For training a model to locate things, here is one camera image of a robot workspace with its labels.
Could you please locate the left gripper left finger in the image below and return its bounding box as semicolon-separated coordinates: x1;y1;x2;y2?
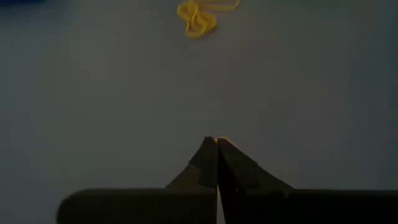
57;136;218;224

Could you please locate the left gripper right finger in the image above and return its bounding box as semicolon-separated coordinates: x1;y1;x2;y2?
217;138;398;224

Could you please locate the yellow rubber band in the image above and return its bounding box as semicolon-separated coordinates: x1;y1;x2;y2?
192;0;241;12
176;1;218;40

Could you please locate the blue plastic basket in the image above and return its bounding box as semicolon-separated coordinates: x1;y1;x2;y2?
0;0;47;6

